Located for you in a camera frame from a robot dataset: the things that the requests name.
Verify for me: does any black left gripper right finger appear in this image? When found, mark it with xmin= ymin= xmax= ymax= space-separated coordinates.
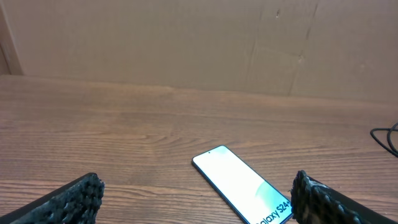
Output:
xmin=290 ymin=170 xmax=397 ymax=224

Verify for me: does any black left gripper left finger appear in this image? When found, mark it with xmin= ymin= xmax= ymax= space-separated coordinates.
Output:
xmin=1 ymin=172 xmax=105 ymax=224

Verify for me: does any Samsung Galaxy smartphone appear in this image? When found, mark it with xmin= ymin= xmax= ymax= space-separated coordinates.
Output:
xmin=192 ymin=146 xmax=292 ymax=224

